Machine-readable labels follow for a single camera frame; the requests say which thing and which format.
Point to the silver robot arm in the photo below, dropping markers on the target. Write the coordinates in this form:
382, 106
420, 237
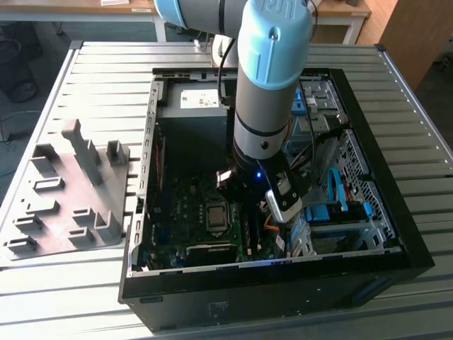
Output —
265, 88

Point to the silver CPU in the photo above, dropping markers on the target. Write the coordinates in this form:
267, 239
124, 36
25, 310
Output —
216, 216

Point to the CPU socket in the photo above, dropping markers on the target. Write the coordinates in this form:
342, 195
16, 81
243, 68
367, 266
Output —
204, 212

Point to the green motherboard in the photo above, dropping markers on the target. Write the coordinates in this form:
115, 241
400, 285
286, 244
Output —
184, 212

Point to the black graphics card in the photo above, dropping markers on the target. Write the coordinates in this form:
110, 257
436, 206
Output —
212, 253

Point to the hard disk in blue carrier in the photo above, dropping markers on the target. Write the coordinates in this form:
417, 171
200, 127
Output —
320, 212

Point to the grey power supply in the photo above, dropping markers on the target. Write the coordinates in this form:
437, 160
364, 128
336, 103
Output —
191, 106

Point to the metal disk bay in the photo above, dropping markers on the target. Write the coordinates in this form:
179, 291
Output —
339, 237

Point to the metal drive cage blue latch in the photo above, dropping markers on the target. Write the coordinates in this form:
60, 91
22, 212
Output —
325, 106

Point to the black PC case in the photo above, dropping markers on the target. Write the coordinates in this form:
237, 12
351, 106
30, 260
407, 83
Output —
283, 301

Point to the grey parts rack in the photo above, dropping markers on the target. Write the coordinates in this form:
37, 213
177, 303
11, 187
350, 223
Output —
106, 170

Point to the wooden cabinet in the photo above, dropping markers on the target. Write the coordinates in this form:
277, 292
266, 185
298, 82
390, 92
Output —
417, 35

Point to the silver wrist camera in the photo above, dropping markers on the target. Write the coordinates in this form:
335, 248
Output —
283, 209

